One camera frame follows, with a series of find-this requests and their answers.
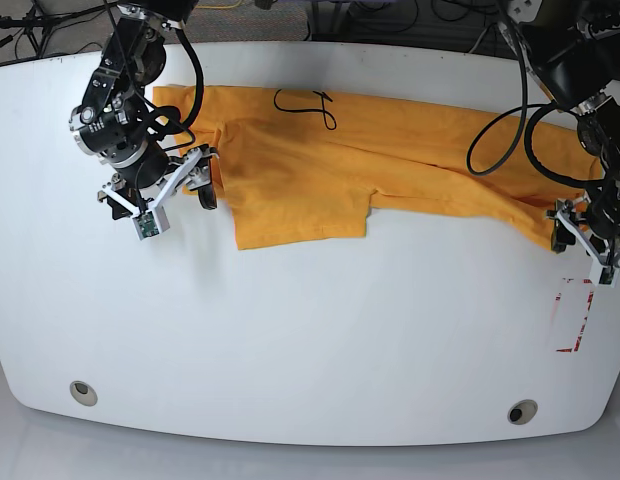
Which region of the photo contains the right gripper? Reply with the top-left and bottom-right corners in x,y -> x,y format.
97,144 -> 219,220

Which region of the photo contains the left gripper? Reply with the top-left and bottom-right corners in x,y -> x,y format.
545,197 -> 620,273

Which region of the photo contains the orange T-shirt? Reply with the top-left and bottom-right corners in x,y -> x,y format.
152,84 -> 605,251

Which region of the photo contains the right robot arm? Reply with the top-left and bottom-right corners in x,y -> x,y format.
69,1 -> 217,228

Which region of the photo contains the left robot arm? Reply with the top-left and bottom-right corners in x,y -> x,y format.
496,1 -> 620,286

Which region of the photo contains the red tape rectangle marking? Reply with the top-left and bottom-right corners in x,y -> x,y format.
549,278 -> 595,353

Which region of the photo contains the right grey table grommet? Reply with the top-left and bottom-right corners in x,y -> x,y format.
507,399 -> 538,426

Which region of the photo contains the grey table grommet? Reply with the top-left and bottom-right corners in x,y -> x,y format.
70,381 -> 98,407
507,399 -> 538,426

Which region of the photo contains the left grey table grommet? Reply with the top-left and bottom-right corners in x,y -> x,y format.
70,381 -> 98,407

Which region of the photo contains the black tripod stand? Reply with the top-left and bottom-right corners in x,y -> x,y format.
0,1 -> 73,60

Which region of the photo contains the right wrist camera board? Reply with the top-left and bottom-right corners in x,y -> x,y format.
132,210 -> 170,240

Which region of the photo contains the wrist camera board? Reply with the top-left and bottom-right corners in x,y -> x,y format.
598,267 -> 619,287
132,210 -> 170,240

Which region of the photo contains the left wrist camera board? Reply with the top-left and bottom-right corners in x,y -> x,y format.
598,267 -> 619,287

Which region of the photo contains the yellow cable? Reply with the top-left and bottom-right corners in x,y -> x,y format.
194,0 -> 244,12

